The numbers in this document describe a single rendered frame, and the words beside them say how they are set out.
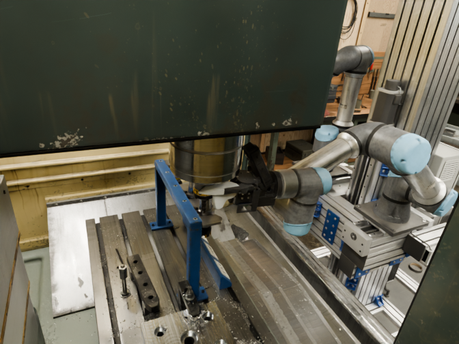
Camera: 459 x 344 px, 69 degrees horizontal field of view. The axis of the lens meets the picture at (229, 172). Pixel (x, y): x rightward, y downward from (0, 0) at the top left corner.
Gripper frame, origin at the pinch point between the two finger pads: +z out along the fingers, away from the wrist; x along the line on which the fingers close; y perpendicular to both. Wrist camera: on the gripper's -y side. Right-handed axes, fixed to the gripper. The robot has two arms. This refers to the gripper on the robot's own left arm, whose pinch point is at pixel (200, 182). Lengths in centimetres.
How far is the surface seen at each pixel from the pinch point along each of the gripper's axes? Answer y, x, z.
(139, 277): 49, 25, 10
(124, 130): -17.4, -13.6, 17.5
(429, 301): 35, -20, -68
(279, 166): 111, 226, -169
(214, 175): -5.8, -8.0, -0.1
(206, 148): -11.5, -7.7, 2.0
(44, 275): 86, 75, 47
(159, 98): -22.3, -13.3, 12.3
